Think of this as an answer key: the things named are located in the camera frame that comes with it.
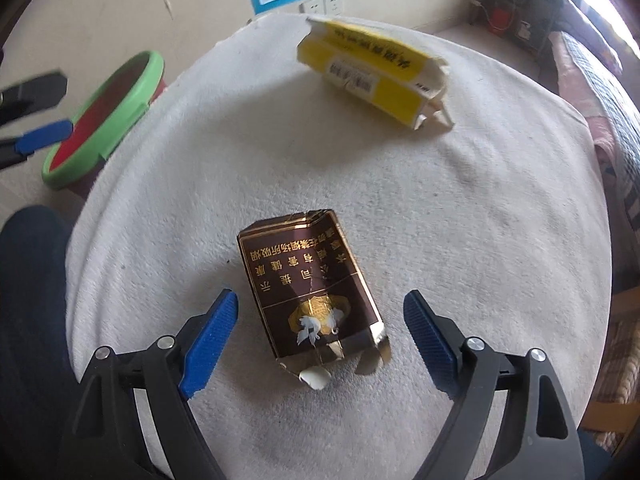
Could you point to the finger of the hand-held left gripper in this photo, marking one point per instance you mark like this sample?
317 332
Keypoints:
45 137
40 91

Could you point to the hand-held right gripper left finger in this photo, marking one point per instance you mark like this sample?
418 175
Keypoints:
210 345

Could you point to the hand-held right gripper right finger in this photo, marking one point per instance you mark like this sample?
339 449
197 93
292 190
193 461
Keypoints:
430 345

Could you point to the red bin with green rim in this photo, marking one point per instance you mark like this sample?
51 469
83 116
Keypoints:
100 115

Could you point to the brown cigarette pack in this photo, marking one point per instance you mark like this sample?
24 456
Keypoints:
305 285

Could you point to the yellow cardboard box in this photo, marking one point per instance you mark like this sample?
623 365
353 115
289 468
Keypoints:
395 95

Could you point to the white table cloth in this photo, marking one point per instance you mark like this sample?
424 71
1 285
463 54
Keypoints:
475 210

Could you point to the wooden chair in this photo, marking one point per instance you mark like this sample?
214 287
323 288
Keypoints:
620 370

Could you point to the bed with plaid quilt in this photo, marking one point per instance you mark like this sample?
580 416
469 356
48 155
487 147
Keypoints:
610 120

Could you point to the red bucket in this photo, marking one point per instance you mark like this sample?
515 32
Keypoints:
500 19

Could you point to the white wall socket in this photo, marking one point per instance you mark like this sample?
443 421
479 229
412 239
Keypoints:
335 5
312 6

